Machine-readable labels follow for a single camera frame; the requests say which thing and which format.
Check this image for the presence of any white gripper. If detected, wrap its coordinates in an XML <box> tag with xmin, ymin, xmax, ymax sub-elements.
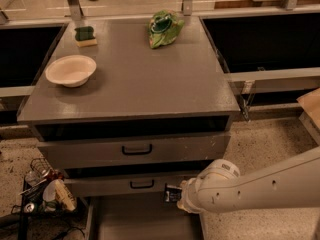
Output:
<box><xmin>177</xmin><ymin>178</ymin><xmax>202</xmax><ymax>214</ymax></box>

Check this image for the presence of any dark rxbar blueberry packet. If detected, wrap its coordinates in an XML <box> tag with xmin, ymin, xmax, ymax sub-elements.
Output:
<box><xmin>164</xmin><ymin>184</ymin><xmax>182</xmax><ymax>203</ymax></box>

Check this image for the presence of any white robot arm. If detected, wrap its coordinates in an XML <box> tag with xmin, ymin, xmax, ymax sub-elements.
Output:
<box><xmin>177</xmin><ymin>147</ymin><xmax>320</xmax><ymax>214</ymax></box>

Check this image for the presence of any grey bottom drawer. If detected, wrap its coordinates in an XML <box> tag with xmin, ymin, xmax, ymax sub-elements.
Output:
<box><xmin>85</xmin><ymin>192</ymin><xmax>204</xmax><ymax>240</ymax></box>

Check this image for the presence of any grey drawer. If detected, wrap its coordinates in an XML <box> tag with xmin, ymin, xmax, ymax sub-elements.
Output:
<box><xmin>85</xmin><ymin>192</ymin><xmax>204</xmax><ymax>240</ymax></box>
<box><xmin>64</xmin><ymin>170</ymin><xmax>200</xmax><ymax>197</ymax></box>
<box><xmin>38</xmin><ymin>133</ymin><xmax>231</xmax><ymax>169</ymax></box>

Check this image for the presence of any grey top drawer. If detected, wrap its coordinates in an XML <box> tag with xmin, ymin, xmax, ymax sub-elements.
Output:
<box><xmin>38</xmin><ymin>133</ymin><xmax>231</xmax><ymax>169</ymax></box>

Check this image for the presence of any grey middle drawer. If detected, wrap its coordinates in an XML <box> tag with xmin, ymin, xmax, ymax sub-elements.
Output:
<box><xmin>64</xmin><ymin>170</ymin><xmax>200</xmax><ymax>197</ymax></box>

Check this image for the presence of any grey drawer cabinet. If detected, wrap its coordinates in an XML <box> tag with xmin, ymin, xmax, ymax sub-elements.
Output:
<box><xmin>17</xmin><ymin>16</ymin><xmax>241</xmax><ymax>198</ymax></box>

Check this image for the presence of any cream box in rack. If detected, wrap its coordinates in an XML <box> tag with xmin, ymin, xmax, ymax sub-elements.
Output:
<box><xmin>55</xmin><ymin>179</ymin><xmax>77</xmax><ymax>211</ymax></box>

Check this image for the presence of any white cup in rack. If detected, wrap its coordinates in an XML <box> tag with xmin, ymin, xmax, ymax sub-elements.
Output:
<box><xmin>42</xmin><ymin>180</ymin><xmax>57</xmax><ymax>202</ymax></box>

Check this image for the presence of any brown cardboard box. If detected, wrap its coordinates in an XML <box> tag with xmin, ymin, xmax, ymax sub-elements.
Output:
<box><xmin>297</xmin><ymin>88</ymin><xmax>320</xmax><ymax>129</ymax></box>

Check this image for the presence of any white paper bowl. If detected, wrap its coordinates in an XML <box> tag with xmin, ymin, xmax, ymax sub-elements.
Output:
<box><xmin>45</xmin><ymin>55</ymin><xmax>97</xmax><ymax>88</ymax></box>

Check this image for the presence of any green chip bag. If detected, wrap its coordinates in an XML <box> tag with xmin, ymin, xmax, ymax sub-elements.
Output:
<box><xmin>148</xmin><ymin>10</ymin><xmax>185</xmax><ymax>49</ymax></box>

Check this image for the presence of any green yellow sponge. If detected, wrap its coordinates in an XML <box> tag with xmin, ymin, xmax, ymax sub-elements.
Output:
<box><xmin>75</xmin><ymin>26</ymin><xmax>97</xmax><ymax>47</ymax></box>

